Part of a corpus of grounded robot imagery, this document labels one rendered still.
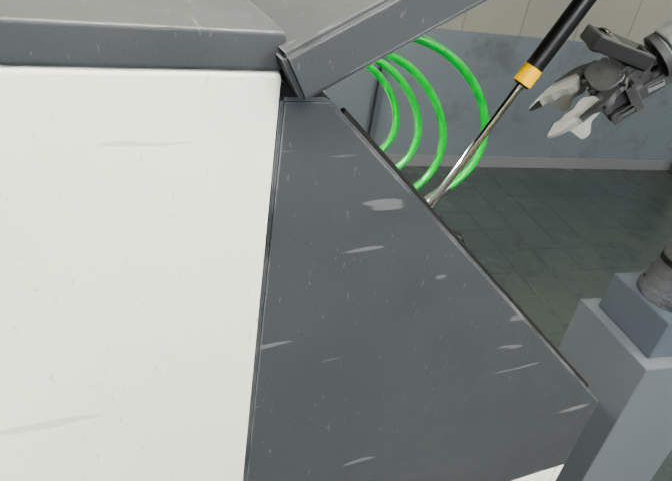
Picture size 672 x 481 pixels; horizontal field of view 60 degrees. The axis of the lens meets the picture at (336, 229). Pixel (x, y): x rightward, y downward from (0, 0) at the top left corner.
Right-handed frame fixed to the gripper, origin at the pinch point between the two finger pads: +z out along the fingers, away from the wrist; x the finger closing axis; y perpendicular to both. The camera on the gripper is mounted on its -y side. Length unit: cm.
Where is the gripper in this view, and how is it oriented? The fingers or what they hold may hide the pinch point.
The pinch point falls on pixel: (542, 116)
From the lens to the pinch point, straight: 104.9
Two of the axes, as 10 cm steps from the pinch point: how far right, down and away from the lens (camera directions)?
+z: -7.9, 5.0, 3.5
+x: -1.4, -7.0, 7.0
